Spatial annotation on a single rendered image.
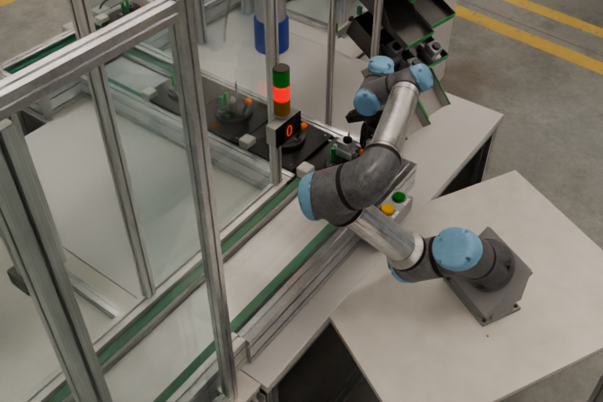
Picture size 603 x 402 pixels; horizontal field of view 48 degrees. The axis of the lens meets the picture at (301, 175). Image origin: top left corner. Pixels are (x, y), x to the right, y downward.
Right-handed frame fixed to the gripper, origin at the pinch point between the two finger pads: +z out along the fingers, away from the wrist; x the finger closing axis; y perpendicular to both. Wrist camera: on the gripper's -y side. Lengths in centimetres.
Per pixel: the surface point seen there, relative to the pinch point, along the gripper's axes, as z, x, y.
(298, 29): 21, 80, -88
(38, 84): -91, -109, 14
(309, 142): 9.9, 3.3, -25.5
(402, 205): 11.0, -3.8, 16.6
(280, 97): -26.1, -21.3, -18.0
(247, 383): 21, -77, 14
